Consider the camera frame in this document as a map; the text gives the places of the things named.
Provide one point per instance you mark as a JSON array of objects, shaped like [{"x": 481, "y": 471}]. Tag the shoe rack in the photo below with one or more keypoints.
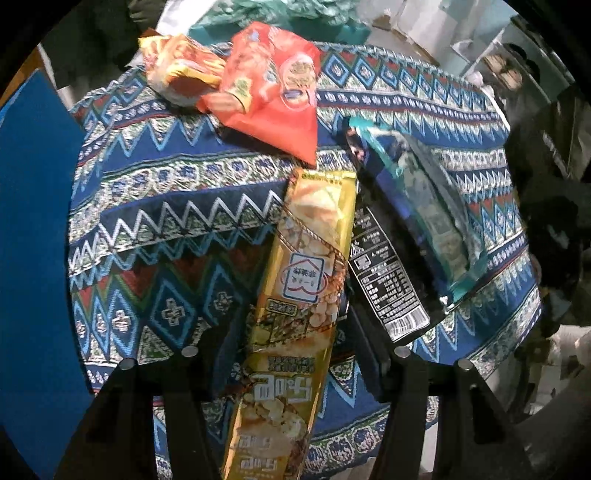
[{"x": 508, "y": 64}]

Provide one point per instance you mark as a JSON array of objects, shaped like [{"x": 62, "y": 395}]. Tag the dark cloth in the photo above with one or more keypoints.
[{"x": 554, "y": 207}]

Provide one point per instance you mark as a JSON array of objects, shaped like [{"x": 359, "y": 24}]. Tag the blue patterned tablecloth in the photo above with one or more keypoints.
[{"x": 184, "y": 184}]

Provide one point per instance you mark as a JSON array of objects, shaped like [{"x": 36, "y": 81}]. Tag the blue cardboard box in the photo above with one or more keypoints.
[{"x": 37, "y": 230}]

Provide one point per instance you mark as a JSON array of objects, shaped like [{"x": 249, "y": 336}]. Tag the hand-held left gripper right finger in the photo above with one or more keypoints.
[{"x": 367, "y": 355}]

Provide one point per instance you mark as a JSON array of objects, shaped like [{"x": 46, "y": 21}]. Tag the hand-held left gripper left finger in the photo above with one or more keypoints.
[{"x": 221, "y": 360}]

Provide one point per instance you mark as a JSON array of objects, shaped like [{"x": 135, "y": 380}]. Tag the teal cloth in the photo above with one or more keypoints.
[{"x": 277, "y": 14}]

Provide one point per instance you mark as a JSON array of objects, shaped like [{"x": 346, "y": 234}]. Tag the long gold snack packet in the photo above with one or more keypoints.
[{"x": 295, "y": 286}]

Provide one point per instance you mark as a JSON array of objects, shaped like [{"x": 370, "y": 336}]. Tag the yellow-orange snack packet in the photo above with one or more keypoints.
[{"x": 180, "y": 69}]

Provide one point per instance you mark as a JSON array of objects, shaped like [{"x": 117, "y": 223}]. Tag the red-orange snack packet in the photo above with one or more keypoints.
[{"x": 272, "y": 101}]

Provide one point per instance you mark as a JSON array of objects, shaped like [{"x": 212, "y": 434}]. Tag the black snack packet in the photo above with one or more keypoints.
[{"x": 383, "y": 277}]

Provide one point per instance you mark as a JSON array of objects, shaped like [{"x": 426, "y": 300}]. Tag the teal snack packet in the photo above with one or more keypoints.
[{"x": 425, "y": 207}]

